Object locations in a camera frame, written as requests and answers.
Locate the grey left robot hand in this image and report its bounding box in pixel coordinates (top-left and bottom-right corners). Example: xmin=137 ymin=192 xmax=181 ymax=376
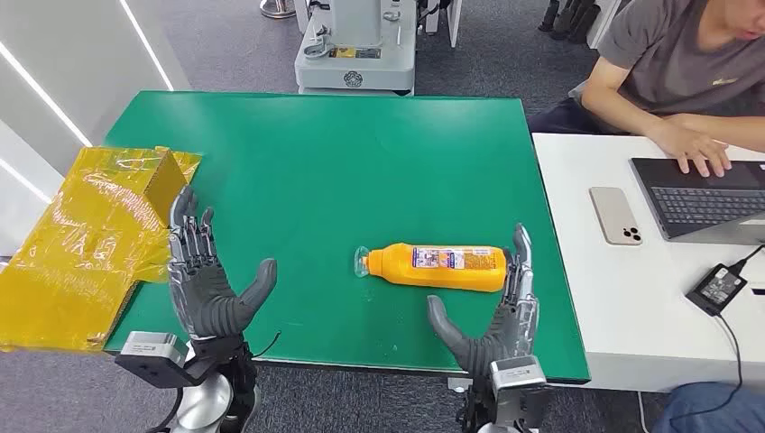
xmin=167 ymin=185 xmax=279 ymax=343

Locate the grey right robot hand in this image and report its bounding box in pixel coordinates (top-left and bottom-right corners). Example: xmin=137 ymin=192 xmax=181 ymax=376
xmin=426 ymin=223 xmax=541 ymax=379

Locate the orange bottle with clear cap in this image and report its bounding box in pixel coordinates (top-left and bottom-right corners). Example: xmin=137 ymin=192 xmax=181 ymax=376
xmin=354 ymin=242 xmax=511 ymax=294

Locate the white desk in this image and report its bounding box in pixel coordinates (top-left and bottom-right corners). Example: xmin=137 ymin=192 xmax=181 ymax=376
xmin=531 ymin=132 xmax=765 ymax=394

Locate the yellow tape-wrapped cardboard box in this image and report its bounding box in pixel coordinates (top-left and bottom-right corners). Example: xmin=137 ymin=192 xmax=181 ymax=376
xmin=0 ymin=145 xmax=203 ymax=354

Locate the beige smartphone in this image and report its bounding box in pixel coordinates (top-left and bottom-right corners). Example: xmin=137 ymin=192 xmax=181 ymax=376
xmin=589 ymin=186 xmax=644 ymax=247

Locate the green table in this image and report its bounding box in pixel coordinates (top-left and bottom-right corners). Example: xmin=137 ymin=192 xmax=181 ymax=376
xmin=104 ymin=90 xmax=592 ymax=383

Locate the black power adapter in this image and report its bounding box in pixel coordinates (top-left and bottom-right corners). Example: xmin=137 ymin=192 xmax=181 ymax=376
xmin=686 ymin=263 xmax=748 ymax=318

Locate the person's leg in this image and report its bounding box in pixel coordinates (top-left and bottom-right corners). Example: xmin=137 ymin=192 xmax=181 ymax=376
xmin=654 ymin=382 xmax=765 ymax=433

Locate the dark grey laptop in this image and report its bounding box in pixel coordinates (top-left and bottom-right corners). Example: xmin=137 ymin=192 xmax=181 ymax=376
xmin=629 ymin=157 xmax=765 ymax=246

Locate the person's hand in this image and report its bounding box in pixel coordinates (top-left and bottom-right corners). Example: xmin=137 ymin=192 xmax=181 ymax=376
xmin=648 ymin=119 xmax=733 ymax=179

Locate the round metal stand base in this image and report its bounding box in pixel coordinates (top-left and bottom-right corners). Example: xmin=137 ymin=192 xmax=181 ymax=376
xmin=260 ymin=0 xmax=297 ymax=19

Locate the person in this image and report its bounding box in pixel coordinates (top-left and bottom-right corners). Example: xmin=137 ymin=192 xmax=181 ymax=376
xmin=527 ymin=0 xmax=765 ymax=179

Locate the black chair base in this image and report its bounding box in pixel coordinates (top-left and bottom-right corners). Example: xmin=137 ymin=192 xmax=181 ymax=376
xmin=538 ymin=0 xmax=602 ymax=44

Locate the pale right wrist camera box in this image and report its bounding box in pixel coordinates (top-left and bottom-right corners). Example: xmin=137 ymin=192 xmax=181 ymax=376
xmin=488 ymin=355 xmax=548 ymax=428

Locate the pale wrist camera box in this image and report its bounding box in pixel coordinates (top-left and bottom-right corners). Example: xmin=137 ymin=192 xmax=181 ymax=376
xmin=488 ymin=355 xmax=548 ymax=428
xmin=115 ymin=331 xmax=198 ymax=390

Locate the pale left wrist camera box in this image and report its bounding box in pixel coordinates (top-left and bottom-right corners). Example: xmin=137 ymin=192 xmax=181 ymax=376
xmin=115 ymin=331 xmax=198 ymax=390

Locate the white cable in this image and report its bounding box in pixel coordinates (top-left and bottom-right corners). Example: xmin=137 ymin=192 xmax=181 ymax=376
xmin=635 ymin=391 xmax=651 ymax=433

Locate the black adapter mains cable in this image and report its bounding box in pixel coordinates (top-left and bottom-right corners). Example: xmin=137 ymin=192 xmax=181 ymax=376
xmin=666 ymin=312 xmax=746 ymax=422

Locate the black adapter laptop cable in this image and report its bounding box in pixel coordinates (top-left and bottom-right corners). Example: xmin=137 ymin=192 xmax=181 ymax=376
xmin=733 ymin=244 xmax=765 ymax=275

